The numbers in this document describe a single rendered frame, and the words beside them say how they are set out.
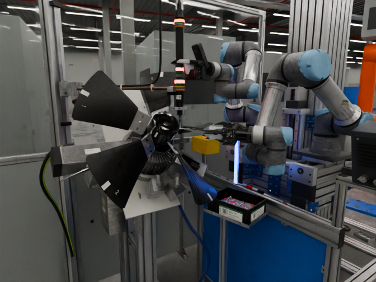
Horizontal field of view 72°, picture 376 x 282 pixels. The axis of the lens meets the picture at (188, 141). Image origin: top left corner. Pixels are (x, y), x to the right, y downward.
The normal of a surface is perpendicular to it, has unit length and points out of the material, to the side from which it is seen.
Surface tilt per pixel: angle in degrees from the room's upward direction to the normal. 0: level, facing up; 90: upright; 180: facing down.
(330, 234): 90
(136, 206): 50
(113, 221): 90
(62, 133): 90
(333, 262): 90
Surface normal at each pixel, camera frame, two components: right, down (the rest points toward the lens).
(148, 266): 0.54, 0.15
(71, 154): 0.41, -0.52
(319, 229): -0.84, 0.10
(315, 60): 0.33, 0.11
